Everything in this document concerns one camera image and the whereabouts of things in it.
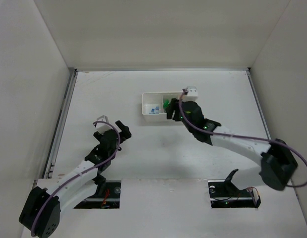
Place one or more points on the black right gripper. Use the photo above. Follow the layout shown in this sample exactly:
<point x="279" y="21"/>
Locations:
<point x="174" y="110"/>

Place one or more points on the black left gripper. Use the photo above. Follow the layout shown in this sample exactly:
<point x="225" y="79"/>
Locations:
<point x="114" y="135"/>

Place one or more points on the green lego brick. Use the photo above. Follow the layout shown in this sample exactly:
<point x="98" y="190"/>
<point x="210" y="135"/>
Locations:
<point x="166" y="104"/>

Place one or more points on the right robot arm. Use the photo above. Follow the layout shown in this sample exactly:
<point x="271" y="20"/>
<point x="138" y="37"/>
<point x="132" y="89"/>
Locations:
<point x="275" y="162"/>

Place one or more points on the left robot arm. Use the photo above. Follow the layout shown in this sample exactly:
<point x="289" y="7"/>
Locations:
<point x="44" y="207"/>

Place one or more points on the white three-compartment container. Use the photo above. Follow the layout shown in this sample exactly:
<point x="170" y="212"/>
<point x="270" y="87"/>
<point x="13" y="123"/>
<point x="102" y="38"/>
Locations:
<point x="151" y="100"/>

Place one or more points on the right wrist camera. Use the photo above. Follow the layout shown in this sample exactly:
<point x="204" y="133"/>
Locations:
<point x="190" y="93"/>

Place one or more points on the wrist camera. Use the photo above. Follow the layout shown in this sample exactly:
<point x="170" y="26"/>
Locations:
<point x="102" y="124"/>
<point x="190" y="93"/>

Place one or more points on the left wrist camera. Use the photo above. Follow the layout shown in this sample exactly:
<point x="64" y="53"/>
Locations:
<point x="102" y="124"/>

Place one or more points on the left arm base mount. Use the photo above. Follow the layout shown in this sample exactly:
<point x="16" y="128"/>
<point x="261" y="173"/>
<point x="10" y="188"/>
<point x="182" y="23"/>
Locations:
<point x="107" y="198"/>

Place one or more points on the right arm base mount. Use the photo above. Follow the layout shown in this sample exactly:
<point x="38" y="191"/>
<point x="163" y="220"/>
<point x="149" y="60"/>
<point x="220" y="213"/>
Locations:
<point x="223" y="194"/>

